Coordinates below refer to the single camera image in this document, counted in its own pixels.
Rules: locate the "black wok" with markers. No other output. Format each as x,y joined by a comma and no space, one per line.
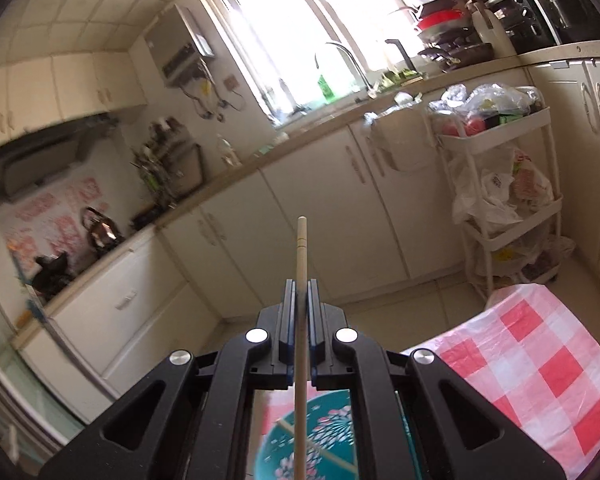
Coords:
50,272

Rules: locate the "cream drawer cabinet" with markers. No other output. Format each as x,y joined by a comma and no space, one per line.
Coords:
130,300

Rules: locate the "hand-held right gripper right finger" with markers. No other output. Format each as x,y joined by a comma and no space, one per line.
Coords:
312,310

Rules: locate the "steel kettle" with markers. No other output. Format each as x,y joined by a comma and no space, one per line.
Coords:
102,232

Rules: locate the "pink wall stickers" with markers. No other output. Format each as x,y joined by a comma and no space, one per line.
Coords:
45,220

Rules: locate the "kitchen window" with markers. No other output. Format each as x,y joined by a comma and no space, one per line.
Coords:
305,25

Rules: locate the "stack of pans and bowls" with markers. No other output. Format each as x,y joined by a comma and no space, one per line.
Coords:
450,30

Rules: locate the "steel sink faucet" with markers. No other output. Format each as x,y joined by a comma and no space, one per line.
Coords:
350,60

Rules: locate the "black range hood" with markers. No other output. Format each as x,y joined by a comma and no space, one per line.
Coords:
40,155

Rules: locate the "clear plastic bottle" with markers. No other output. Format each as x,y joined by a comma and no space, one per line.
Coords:
228,152

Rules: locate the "wall utensil rack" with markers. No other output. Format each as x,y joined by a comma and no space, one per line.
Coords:
167,160

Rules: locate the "white rolling cart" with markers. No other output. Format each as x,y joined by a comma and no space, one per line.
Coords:
500,140

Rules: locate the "grey sliding door frame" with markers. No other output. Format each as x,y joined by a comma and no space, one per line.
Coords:
10,385

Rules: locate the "clear plastic bags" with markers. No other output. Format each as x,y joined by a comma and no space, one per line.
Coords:
485,102

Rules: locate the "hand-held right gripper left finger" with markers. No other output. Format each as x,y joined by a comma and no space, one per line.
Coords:
292,310

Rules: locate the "black water tap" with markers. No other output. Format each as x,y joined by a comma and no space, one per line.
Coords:
397,50

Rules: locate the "cream sink base cabinet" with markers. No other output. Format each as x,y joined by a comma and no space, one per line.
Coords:
330,200

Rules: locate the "white plastic jug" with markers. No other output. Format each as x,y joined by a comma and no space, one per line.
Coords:
492,30

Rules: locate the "black toaster oven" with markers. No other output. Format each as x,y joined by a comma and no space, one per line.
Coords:
517,5

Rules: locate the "black cooking pot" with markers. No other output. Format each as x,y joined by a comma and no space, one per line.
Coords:
567,5

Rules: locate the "single wooden chopstick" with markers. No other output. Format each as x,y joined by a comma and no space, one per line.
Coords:
340,462
286,426
302,260

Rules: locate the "cream wall cabinets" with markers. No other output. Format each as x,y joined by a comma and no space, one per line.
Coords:
70,90

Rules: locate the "white plastic bags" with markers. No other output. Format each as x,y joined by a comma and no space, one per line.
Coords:
490,190

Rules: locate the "blue patterned bucket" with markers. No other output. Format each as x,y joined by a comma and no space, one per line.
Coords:
330,430

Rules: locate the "grey water heater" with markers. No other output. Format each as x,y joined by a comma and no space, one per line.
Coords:
180,45

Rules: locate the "green dish soap bottle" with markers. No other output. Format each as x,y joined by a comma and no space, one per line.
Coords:
326,87

